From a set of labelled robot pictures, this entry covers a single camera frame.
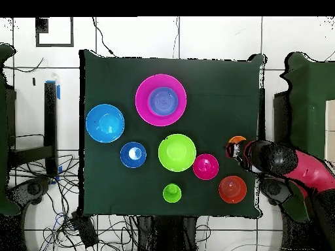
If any orange cup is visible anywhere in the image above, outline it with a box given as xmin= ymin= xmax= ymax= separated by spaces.
xmin=228 ymin=135 xmax=247 ymax=144

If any large light blue bowl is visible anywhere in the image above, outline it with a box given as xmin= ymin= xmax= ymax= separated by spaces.
xmin=85 ymin=103 xmax=126 ymax=144

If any black power brick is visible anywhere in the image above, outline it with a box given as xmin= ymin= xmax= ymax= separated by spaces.
xmin=71 ymin=211 xmax=99 ymax=248

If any lime green bowl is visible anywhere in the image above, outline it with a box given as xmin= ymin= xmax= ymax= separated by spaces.
xmin=158 ymin=133 xmax=197 ymax=173

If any small light blue bowl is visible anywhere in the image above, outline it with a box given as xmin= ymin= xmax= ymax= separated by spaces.
xmin=148 ymin=86 xmax=179 ymax=117

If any dark green tablecloth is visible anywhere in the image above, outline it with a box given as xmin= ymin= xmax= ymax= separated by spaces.
xmin=79 ymin=49 xmax=266 ymax=219

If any black stand with blue tape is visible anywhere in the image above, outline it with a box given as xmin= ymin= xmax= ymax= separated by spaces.
xmin=7 ymin=80 xmax=62 ymax=185

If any small pink bowl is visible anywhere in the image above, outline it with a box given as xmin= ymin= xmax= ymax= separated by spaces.
xmin=192 ymin=153 xmax=220 ymax=181

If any black floor cable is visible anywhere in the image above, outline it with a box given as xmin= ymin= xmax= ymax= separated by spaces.
xmin=91 ymin=17 xmax=117 ymax=57

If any large pink bowl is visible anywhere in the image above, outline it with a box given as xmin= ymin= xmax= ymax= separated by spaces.
xmin=135 ymin=73 xmax=188 ymax=127

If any green cup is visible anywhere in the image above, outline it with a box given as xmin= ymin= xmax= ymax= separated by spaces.
xmin=162 ymin=182 xmax=183 ymax=204

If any black pedestal foot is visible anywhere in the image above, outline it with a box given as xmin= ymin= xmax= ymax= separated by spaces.
xmin=6 ymin=177 xmax=52 ymax=207
xmin=260 ymin=177 xmax=292 ymax=206

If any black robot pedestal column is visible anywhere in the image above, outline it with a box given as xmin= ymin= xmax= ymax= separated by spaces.
xmin=137 ymin=215 xmax=198 ymax=251

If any tangle of black cables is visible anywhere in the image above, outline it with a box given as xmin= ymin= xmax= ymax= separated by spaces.
xmin=10 ymin=154 xmax=138 ymax=251

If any orange bowl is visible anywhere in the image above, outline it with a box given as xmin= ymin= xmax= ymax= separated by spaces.
xmin=218 ymin=175 xmax=247 ymax=205

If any green cloth covered side table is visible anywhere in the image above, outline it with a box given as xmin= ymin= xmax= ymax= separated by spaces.
xmin=279 ymin=52 xmax=335 ymax=223
xmin=0 ymin=42 xmax=21 ymax=217

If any dark blue bowl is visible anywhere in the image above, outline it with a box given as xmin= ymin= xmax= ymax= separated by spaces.
xmin=120 ymin=141 xmax=147 ymax=169

